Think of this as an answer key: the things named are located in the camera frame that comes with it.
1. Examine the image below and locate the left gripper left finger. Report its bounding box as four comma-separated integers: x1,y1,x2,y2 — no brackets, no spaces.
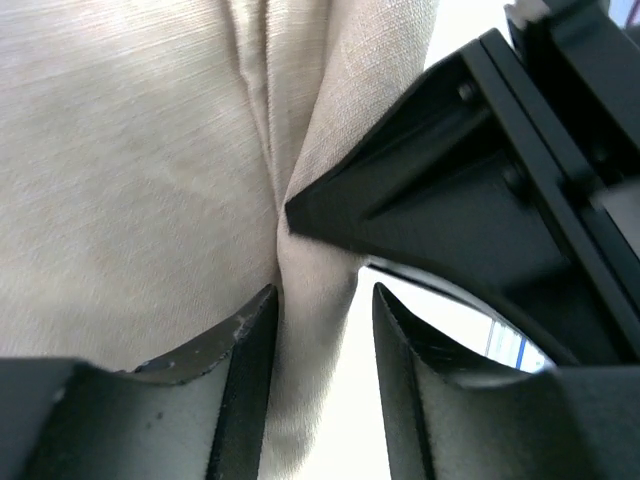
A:
1,285,278,479

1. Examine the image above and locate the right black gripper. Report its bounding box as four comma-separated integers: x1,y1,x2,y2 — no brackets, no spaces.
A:
487,1,639,365

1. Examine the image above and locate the beige cloth napkin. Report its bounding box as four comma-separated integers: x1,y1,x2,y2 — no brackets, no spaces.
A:
1,1,437,479

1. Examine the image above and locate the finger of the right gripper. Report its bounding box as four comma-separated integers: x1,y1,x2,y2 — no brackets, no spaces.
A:
286,30,570,300

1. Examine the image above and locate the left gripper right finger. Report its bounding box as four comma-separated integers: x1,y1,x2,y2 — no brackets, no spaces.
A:
372,284,639,479

